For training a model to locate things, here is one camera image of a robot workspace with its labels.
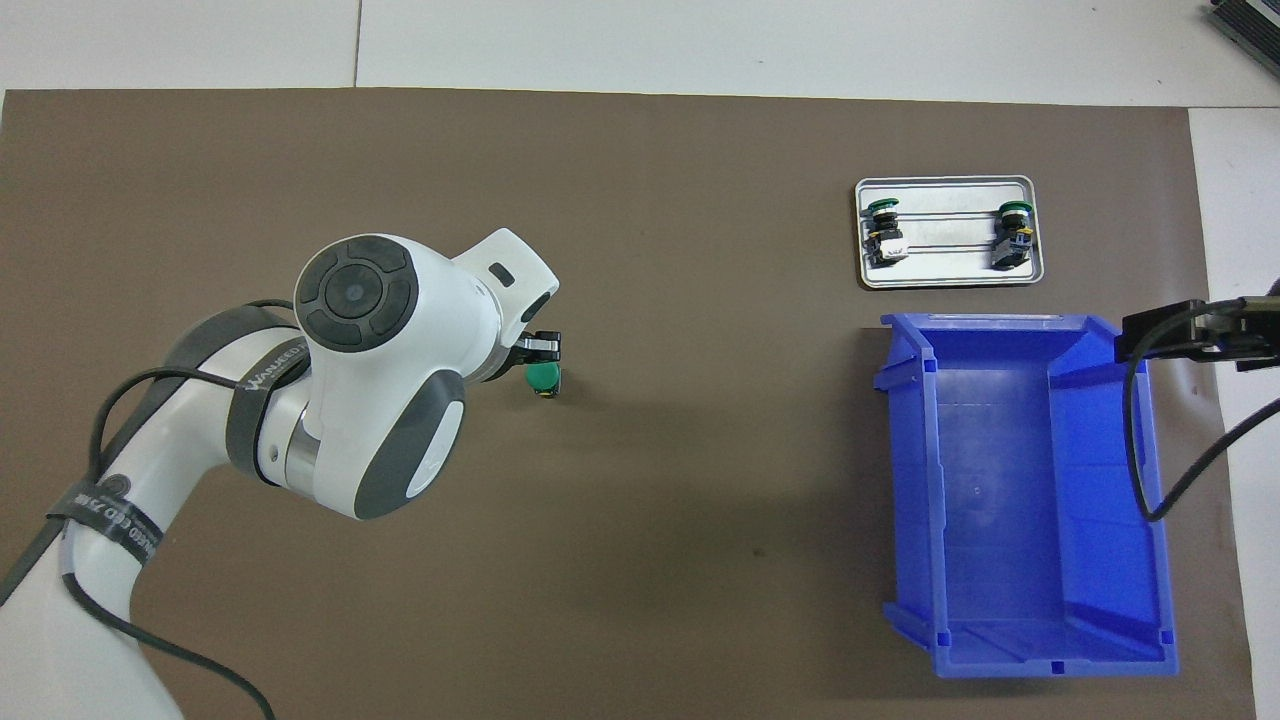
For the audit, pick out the grey metal tray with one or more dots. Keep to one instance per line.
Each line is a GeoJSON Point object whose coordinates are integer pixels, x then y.
{"type": "Point", "coordinates": [950, 265]}

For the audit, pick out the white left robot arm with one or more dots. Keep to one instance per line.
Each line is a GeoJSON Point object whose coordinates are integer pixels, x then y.
{"type": "Point", "coordinates": [380, 420]}

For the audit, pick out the brown table mat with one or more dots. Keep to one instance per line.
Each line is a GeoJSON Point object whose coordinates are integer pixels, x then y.
{"type": "Point", "coordinates": [700, 250]}

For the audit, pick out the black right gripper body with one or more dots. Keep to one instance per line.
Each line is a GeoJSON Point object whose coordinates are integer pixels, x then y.
{"type": "Point", "coordinates": [1265, 320]}

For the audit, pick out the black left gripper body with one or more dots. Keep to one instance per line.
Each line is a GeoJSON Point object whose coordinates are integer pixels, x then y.
{"type": "Point", "coordinates": [510, 368]}

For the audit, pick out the green push button switch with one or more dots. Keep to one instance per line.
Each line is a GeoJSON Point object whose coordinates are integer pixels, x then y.
{"type": "Point", "coordinates": [1012, 235]}
{"type": "Point", "coordinates": [884, 232]}
{"type": "Point", "coordinates": [543, 377]}

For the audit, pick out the blue plastic storage bin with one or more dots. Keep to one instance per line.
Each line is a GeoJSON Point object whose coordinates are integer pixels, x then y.
{"type": "Point", "coordinates": [1010, 500]}

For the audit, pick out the grey ribbed metal device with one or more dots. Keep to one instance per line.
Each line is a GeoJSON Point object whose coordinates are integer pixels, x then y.
{"type": "Point", "coordinates": [1255, 30]}

